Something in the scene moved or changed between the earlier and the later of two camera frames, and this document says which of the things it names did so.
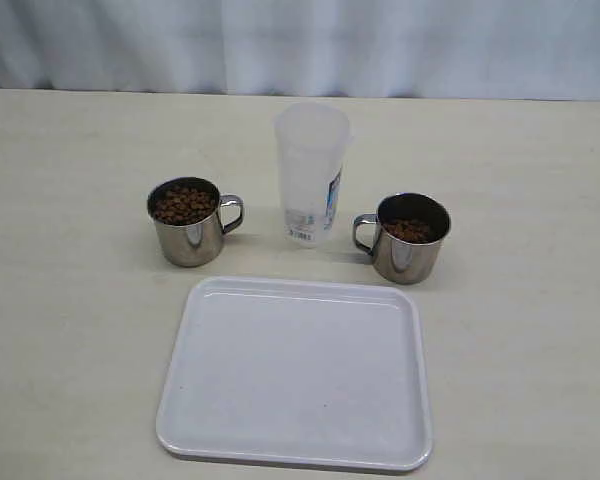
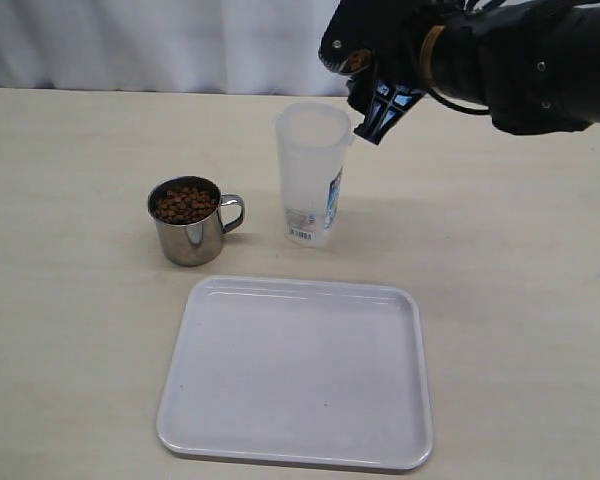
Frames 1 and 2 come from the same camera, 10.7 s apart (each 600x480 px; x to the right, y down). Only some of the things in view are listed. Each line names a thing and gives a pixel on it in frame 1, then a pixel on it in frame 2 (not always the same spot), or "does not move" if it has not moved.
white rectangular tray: (307, 373) does not move
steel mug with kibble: (405, 237) to (359, 60)
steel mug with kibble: (191, 216) does not move
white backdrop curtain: (503, 49) does not move
